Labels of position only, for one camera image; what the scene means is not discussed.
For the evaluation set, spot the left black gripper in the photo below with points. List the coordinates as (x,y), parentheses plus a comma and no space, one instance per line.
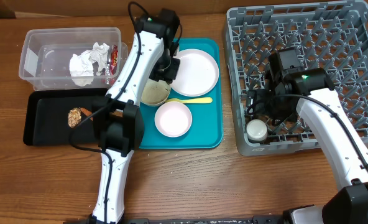
(170,76)

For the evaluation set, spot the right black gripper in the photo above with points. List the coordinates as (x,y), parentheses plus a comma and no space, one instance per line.
(257,105)

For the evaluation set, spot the white green bowl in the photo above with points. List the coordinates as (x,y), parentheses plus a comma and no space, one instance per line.
(155,93)

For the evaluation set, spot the white cup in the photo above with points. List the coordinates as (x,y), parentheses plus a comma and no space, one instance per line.
(256,130)

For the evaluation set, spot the small pink bowl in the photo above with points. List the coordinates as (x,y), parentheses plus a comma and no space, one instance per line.
(173,119)

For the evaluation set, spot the red ketchup packet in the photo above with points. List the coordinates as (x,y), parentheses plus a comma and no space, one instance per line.
(111,66)

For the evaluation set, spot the white napkin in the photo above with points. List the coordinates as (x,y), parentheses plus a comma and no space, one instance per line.
(88,64)

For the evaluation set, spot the brown food chunk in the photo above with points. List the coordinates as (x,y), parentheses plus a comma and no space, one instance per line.
(74,117)

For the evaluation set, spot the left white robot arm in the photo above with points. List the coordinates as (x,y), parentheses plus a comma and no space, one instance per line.
(116,118)

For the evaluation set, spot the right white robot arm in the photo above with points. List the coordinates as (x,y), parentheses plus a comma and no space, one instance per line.
(311,95)

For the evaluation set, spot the grey dishwasher rack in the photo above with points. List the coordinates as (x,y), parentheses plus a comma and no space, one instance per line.
(329,35)

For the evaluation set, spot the large white plate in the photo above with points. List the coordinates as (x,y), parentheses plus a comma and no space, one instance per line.
(198,73)

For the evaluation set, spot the yellow plastic spoon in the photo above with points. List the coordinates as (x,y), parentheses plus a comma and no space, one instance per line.
(203,100)

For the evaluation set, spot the teal serving tray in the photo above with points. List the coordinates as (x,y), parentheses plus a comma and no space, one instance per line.
(206,131)

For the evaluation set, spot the orange carrot piece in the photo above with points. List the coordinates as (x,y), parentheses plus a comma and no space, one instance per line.
(86,112)

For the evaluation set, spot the clear plastic bin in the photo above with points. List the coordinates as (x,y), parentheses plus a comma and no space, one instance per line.
(46,55)

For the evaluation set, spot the black tray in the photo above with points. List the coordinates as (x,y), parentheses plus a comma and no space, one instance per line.
(46,122)

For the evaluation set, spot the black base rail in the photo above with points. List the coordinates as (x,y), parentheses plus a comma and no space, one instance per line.
(258,219)

